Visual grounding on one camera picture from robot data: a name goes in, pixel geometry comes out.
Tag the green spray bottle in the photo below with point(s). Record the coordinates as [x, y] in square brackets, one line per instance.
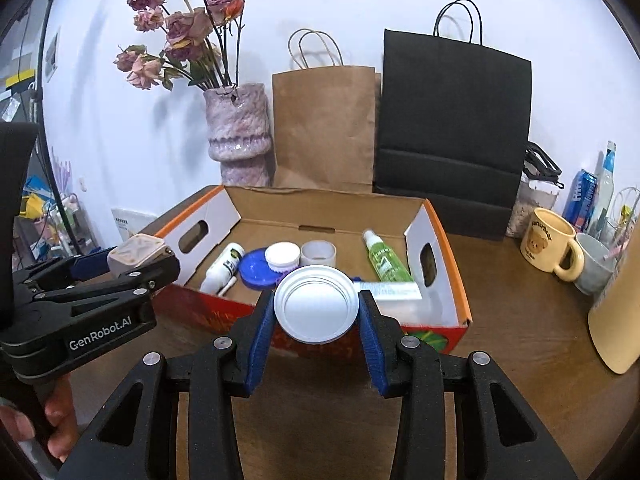
[385, 260]

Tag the pink mottled ceramic vase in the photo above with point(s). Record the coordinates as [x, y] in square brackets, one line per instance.
[237, 125]

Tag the blue drink can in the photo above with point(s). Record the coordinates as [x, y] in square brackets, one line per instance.
[582, 200]

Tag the white spray bottle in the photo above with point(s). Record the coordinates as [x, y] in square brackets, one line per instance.
[222, 267]

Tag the black paper bag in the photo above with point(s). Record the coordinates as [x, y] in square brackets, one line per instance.
[450, 125]

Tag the brown paper bag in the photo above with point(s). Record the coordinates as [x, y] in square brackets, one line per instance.
[325, 130]

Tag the white leaning panel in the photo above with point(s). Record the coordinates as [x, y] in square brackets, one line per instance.
[130, 222]

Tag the glass jar with clip lid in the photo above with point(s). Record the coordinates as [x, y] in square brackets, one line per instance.
[520, 210]

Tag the white ribbed cap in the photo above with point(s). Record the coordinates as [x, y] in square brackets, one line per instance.
[282, 255]

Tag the blue round lid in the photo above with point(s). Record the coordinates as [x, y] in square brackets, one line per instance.
[252, 270]

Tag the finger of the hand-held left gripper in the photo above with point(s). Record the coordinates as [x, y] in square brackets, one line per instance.
[145, 280]
[90, 265]

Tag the cream thermos jug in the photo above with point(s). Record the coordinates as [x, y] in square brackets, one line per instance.
[620, 320]

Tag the beige cube box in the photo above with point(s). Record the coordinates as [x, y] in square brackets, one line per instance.
[135, 252]

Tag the person's left hand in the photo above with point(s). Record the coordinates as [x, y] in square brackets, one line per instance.
[62, 420]

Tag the grey ceramic cup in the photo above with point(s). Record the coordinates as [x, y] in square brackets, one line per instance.
[595, 265]

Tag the translucent white plastic container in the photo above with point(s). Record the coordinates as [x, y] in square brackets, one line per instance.
[400, 302]

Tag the black light stand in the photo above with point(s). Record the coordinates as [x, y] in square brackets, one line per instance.
[36, 92]

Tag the purple wall decal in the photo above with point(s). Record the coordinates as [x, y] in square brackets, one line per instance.
[64, 170]

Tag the yellow bear mug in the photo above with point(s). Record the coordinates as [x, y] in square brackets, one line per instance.
[542, 240]

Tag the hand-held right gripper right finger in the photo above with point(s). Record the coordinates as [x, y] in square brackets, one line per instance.
[372, 340]

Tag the small wall picture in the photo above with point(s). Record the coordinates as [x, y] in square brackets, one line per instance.
[52, 55]

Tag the white wall socket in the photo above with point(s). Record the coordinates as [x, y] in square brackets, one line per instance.
[84, 183]

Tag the clear bottle with blue cap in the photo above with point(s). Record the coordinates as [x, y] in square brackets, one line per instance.
[605, 180]

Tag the dried pink roses bouquet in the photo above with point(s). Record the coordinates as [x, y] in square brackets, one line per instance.
[187, 27]

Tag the white smooth round lid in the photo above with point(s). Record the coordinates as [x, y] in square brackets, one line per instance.
[316, 307]

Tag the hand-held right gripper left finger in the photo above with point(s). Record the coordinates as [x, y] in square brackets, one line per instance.
[260, 340]

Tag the red cardboard box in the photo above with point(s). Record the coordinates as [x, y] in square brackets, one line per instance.
[280, 215]

